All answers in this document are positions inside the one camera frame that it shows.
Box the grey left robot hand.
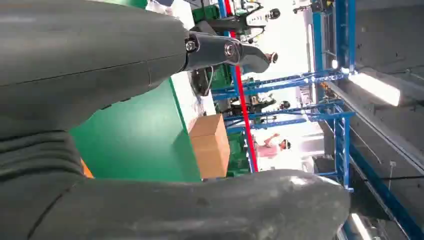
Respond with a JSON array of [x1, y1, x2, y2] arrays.
[[0, 0, 352, 240]]

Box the green table mat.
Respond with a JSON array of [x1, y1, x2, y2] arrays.
[[70, 77, 202, 183]]

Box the brown cardboard box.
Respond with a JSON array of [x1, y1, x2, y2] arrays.
[[188, 114, 231, 180]]

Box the red pole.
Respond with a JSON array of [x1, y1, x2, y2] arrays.
[[224, 0, 260, 174]]

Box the person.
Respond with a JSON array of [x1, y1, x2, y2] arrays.
[[228, 96, 292, 117], [256, 132, 293, 161]]

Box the stacked green crates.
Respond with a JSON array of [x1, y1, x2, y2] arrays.
[[226, 131, 252, 177]]

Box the ceiling light bar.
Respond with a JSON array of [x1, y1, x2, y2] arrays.
[[347, 72, 402, 108]]

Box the blue steel frame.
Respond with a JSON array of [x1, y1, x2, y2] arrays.
[[211, 0, 424, 240]]

